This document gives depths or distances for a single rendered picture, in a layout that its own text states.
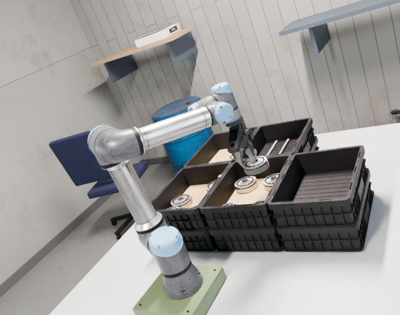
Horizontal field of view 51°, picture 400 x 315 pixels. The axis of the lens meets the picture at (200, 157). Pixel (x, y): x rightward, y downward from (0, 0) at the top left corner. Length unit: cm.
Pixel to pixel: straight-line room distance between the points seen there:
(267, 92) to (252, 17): 71
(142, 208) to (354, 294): 77
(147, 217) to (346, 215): 71
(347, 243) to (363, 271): 12
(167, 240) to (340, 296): 59
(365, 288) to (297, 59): 277
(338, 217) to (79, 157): 257
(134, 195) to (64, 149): 219
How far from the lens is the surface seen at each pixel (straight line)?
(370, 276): 152
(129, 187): 153
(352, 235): 157
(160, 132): 139
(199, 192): 208
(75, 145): 362
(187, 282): 156
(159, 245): 149
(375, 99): 396
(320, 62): 392
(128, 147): 136
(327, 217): 154
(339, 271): 156
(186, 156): 403
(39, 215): 431
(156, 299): 164
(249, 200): 184
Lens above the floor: 171
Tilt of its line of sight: 21 degrees down
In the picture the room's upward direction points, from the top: 22 degrees counter-clockwise
